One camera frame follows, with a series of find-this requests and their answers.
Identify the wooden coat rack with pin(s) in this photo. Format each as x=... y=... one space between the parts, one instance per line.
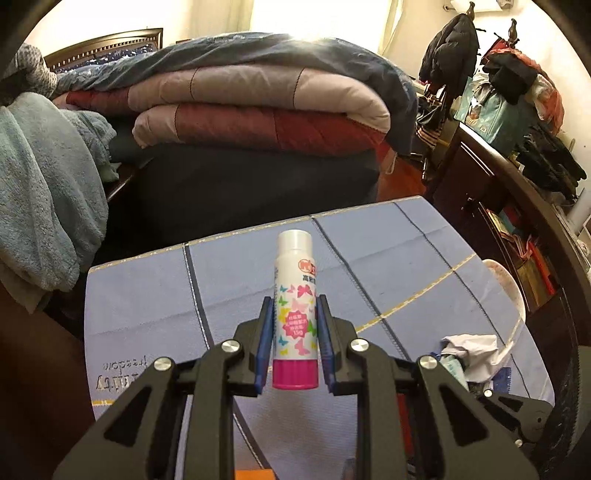
x=471 y=7
x=512 y=30

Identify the teal shopping bag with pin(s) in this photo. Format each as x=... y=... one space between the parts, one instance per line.
x=498 y=115

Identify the white pink butterfly glue stick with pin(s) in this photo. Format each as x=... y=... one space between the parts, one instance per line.
x=295 y=300

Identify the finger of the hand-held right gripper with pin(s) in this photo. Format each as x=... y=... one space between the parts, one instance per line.
x=519 y=417

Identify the grey knitted blanket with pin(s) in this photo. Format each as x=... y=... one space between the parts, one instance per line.
x=27 y=69

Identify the teal fleece blanket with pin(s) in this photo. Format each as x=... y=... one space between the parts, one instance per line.
x=41 y=184

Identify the blue patterned duvet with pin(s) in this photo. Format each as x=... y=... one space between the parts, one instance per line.
x=277 y=50

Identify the blue checked tablecloth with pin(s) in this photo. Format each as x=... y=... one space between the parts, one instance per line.
x=392 y=258

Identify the teal crumpled wrapper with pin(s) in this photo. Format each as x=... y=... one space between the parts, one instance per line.
x=455 y=369

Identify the dark wooden cabinet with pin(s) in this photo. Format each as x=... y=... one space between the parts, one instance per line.
x=466 y=170

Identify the dark wooden headboard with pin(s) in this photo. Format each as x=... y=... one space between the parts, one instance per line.
x=115 y=42

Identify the black coat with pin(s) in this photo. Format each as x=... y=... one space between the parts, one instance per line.
x=450 y=50

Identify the pile of red black clothes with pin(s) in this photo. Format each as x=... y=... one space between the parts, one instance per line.
x=526 y=69

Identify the pink and red quilt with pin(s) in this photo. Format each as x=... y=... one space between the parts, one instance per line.
x=231 y=87

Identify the bed with dark sheet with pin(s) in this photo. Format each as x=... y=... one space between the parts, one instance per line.
x=254 y=184

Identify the folded black clothes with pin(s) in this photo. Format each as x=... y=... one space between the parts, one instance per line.
x=549 y=161

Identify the dark striped bag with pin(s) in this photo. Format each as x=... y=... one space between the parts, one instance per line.
x=431 y=120

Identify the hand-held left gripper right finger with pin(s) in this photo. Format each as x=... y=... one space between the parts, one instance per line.
x=325 y=341

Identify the navy star pillow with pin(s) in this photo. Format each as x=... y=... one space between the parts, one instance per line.
x=122 y=57

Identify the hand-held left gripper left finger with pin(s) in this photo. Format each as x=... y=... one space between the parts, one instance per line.
x=264 y=341

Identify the white tissue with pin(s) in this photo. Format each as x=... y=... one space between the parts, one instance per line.
x=475 y=348

